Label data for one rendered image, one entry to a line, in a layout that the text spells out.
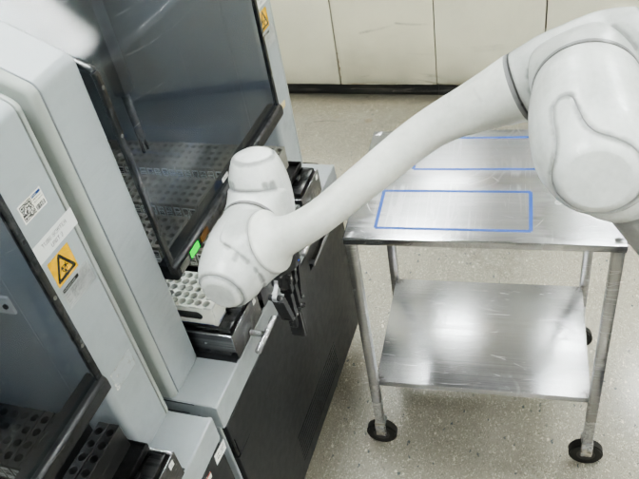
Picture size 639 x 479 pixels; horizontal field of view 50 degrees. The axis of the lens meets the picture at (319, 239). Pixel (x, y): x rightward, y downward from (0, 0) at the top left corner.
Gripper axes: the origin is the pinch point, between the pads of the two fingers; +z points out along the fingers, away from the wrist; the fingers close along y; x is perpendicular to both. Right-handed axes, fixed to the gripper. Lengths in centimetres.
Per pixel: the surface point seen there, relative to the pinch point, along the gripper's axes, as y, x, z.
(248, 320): -0.7, -11.8, 2.4
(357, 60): -229, -54, 59
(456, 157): -58, 24, -2
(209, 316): 5.0, -16.5, -4.3
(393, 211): -35.1, 12.7, -1.7
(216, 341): 6.7, -15.9, 1.3
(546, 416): -43, 50, 81
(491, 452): -27, 36, 80
